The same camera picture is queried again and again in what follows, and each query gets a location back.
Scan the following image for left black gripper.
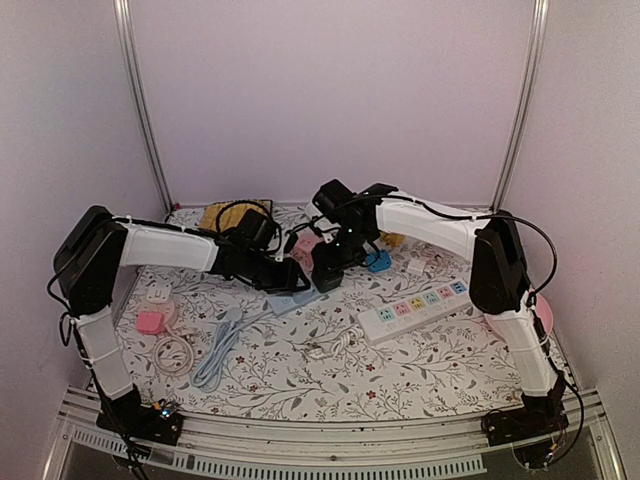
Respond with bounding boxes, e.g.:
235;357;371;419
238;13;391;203
242;250;309;295

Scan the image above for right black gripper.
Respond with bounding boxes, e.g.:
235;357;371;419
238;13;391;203
312;223;371;277

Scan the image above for pink cube plug adapter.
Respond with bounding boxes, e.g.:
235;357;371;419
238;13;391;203
291;234;323;270

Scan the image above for yellow cube plug adapter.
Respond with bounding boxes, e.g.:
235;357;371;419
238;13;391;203
380;232;405;248

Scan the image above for light blue cube adapter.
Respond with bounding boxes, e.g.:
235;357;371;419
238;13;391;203
365;250;392;273

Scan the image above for white long power strip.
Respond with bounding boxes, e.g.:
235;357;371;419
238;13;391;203
357;278;473;345

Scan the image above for dark green cube socket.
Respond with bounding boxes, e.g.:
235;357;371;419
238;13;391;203
312;270;344;293

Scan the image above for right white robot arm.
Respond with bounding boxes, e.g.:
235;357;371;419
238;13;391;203
311;179;568;436

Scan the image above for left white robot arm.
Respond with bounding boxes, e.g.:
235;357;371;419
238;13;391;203
47;205;311;434

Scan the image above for white plug adapter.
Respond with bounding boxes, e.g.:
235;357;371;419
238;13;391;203
145;281;172;305

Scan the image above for pink square plug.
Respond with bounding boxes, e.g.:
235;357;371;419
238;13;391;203
136;311;164;335

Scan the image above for small white charger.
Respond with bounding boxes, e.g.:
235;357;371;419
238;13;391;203
406;258;426;276

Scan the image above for black and tan mat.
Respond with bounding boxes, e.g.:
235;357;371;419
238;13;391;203
199;201;262;231

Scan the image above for pink round power strip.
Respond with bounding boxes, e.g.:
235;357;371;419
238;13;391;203
138;296;177;333

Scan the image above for pink plastic plate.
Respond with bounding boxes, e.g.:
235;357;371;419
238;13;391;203
487;292;556;341

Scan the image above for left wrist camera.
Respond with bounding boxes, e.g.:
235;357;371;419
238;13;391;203
274;230;298;262

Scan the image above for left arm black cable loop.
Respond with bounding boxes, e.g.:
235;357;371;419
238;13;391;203
214;199;281;241

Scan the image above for white power strip cable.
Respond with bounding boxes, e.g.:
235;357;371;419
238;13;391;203
299;324;366;362

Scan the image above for light blue coiled cable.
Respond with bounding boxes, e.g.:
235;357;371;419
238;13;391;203
190;307;276;392

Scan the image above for pink coiled cable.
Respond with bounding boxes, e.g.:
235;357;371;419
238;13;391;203
151;324;202;376

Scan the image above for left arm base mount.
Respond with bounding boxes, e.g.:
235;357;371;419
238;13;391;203
96;397;184;446

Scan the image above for front aluminium rail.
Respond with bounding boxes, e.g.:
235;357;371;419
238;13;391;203
43;388;627;479

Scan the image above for right aluminium frame post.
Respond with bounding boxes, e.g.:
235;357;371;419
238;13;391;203
490;0;551;211

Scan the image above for aluminium frame post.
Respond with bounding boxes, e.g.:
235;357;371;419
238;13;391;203
490;0;551;211
113;0;174;213

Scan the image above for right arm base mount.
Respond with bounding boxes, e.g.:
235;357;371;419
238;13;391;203
481;395;569;470

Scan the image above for left aluminium frame post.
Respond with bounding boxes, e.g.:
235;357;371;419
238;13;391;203
113;0;174;213

